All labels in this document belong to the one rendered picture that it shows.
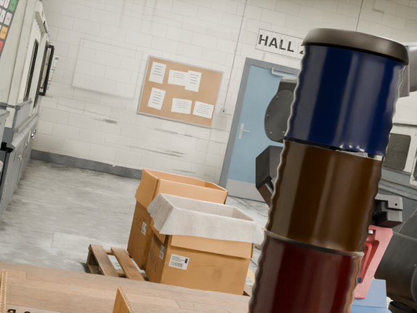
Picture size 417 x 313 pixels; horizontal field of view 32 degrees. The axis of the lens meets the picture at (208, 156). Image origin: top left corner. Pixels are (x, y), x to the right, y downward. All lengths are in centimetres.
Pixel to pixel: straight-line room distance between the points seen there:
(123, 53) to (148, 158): 166
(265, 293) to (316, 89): 7
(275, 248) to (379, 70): 7
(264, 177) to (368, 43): 52
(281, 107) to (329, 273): 53
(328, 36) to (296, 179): 5
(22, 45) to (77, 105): 624
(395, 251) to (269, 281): 68
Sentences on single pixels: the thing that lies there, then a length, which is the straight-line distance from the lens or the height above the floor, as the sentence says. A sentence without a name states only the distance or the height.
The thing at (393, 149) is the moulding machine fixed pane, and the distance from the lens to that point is 1106.
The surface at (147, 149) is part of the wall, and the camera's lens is 1135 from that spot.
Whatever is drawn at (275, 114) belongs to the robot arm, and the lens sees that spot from 79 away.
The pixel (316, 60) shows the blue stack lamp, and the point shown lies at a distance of 26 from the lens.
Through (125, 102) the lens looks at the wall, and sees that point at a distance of 1128.
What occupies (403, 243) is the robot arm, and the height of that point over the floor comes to 105.
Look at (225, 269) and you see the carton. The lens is 409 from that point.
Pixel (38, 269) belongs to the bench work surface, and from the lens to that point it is 106.
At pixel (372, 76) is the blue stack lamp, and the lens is 26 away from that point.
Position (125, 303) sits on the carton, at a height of 97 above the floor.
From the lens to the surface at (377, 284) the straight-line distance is 80.
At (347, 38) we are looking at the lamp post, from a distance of 26.
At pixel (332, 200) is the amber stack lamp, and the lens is 26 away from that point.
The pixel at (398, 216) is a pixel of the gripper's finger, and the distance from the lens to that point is 78.
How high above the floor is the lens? 116
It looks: 3 degrees down
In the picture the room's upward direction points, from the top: 12 degrees clockwise
